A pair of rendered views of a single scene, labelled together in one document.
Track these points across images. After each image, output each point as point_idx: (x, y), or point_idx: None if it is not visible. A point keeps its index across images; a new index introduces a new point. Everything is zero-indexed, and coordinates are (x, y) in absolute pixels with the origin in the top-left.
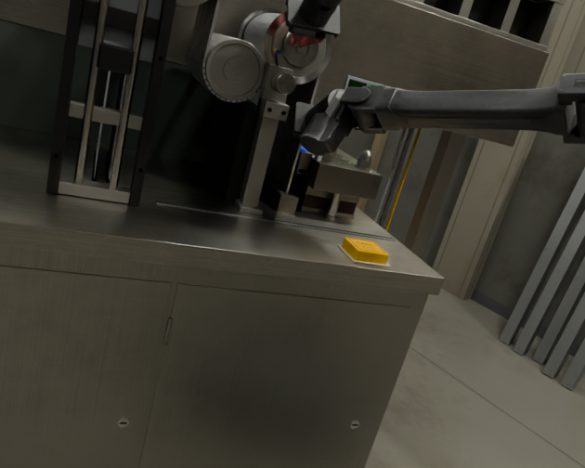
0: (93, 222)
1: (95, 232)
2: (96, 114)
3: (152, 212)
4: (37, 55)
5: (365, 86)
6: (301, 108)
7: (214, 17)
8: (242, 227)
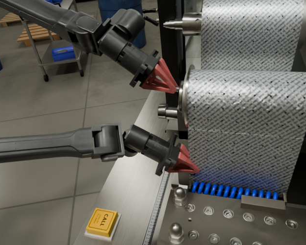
0: (146, 119)
1: (137, 118)
2: None
3: (162, 136)
4: (297, 67)
5: (107, 125)
6: (171, 137)
7: (201, 59)
8: (147, 167)
